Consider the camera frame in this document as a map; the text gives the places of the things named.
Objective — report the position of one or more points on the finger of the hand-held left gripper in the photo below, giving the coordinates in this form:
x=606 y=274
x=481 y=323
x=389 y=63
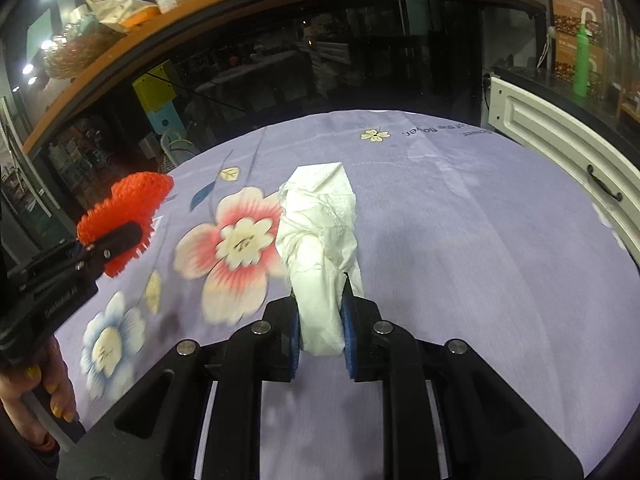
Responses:
x=120 y=237

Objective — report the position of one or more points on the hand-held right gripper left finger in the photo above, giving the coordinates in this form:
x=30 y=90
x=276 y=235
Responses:
x=295 y=330

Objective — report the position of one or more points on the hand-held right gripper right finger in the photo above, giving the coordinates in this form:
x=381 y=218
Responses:
x=348 y=335

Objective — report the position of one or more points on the red foam fruit net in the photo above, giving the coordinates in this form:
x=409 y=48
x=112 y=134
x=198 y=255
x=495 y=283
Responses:
x=135 y=195

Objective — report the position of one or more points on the white tissue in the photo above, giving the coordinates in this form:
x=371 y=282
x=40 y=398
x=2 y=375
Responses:
x=315 y=260

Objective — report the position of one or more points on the person's left hand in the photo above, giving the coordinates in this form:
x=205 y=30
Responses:
x=55 y=385

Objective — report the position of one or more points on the purple floral tablecloth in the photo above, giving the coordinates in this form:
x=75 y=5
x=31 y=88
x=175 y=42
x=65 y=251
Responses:
x=450 y=285

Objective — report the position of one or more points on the yellow box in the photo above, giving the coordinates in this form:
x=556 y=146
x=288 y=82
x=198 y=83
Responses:
x=155 y=90

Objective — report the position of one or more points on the pale snack bag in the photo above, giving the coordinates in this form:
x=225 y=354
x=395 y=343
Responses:
x=120 y=10

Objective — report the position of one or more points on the white drawer desk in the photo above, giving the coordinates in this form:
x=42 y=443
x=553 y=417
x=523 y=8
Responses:
x=540 y=125

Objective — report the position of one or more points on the green bottle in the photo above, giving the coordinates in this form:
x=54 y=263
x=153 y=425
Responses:
x=581 y=65

